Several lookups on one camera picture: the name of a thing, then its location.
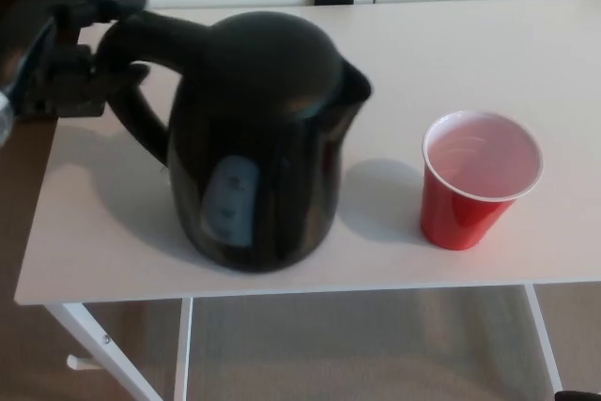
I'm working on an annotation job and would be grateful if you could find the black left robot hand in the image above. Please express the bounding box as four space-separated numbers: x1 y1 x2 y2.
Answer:
0 0 151 120

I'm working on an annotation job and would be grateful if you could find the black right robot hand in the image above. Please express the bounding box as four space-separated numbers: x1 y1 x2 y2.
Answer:
553 390 601 401

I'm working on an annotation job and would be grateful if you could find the black electric kettle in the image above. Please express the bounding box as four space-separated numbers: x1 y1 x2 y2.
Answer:
93 9 375 275

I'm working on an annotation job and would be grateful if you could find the red plastic cup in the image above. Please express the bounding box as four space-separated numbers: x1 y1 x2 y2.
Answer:
419 109 546 250

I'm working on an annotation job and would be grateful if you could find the white table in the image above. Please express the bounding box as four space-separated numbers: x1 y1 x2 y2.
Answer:
12 0 601 401

